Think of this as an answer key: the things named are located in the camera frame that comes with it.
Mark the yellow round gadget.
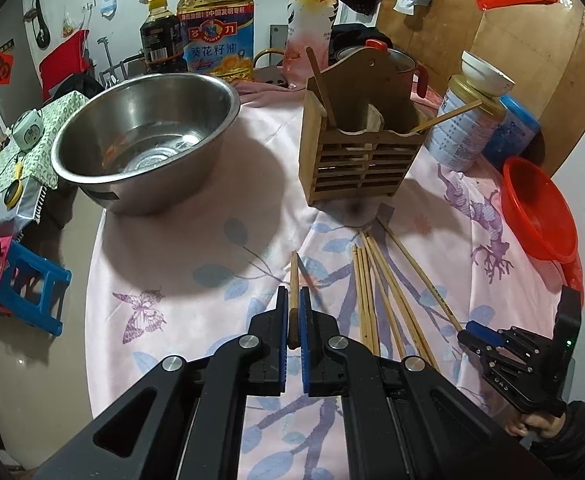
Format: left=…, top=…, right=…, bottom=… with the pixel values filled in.
left=2, top=162, right=26, bottom=207

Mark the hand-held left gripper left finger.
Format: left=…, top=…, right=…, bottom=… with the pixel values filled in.
left=32, top=286, right=289, bottom=480

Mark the red cloth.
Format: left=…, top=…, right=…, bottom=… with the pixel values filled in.
left=39, top=30, right=90, bottom=103

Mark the pink drink bottle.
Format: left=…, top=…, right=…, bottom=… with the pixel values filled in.
left=283, top=0, right=341, bottom=77

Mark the wooden chopstick holder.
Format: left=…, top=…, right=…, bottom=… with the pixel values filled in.
left=299, top=46, right=429, bottom=207

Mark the large cooking oil bottle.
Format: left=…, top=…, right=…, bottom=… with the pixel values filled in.
left=176, top=0, right=256, bottom=83

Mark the single wooden chopstick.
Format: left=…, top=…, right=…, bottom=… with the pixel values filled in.
left=287, top=251, right=301, bottom=351

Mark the milk powder can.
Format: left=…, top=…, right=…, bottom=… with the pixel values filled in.
left=425, top=74, right=507, bottom=173

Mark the pink floral tablecloth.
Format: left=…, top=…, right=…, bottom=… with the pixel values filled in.
left=85, top=80, right=581, bottom=480

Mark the dark soy sauce bottle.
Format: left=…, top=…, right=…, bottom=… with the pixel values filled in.
left=139, top=0, right=186, bottom=77

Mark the blue plastic stool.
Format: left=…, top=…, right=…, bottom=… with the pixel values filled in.
left=0, top=242, right=72, bottom=337

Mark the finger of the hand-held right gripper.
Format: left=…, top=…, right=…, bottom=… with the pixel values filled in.
left=465, top=321, right=553, bottom=361
left=457, top=335, right=548, bottom=411

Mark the white ceramic bowl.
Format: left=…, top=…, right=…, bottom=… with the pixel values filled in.
left=460, top=51, right=516, bottom=98

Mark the pile of bamboo chopsticks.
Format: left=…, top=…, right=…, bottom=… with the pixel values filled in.
left=351, top=215, right=466, bottom=373

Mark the small pale green appliance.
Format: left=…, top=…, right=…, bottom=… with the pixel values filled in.
left=11, top=109, right=48, bottom=151

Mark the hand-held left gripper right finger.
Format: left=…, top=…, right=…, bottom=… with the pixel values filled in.
left=300, top=287, right=548, bottom=480

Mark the red plastic colander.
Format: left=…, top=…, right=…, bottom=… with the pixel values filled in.
left=500, top=156, right=579, bottom=263

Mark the person's right hand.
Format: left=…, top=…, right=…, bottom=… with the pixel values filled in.
left=505, top=410, right=566, bottom=440

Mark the stainless steel bowl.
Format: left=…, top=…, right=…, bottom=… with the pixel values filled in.
left=51, top=73, right=242, bottom=217

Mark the green patterned cloth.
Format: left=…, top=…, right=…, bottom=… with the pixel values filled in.
left=0, top=91, right=90, bottom=211

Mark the dark brown chopstick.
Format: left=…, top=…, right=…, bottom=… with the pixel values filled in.
left=306, top=46, right=337, bottom=128

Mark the pale slanted chopstick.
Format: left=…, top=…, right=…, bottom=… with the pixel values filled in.
left=407, top=101, right=483, bottom=137

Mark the black garment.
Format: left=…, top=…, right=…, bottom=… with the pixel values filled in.
left=330, top=24, right=396, bottom=56

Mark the black hanging strap bag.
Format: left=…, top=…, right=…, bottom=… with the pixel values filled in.
left=24, top=0, right=50, bottom=51

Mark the blue lidded canister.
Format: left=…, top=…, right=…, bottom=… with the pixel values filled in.
left=483, top=95, right=542, bottom=171

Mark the plywood board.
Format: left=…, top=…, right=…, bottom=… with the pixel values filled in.
left=375, top=0, right=585, bottom=176

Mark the person's right forearm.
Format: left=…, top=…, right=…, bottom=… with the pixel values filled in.
left=520, top=400, right=585, bottom=480

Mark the red electric pot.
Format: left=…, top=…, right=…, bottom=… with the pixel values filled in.
left=333, top=39, right=431, bottom=98

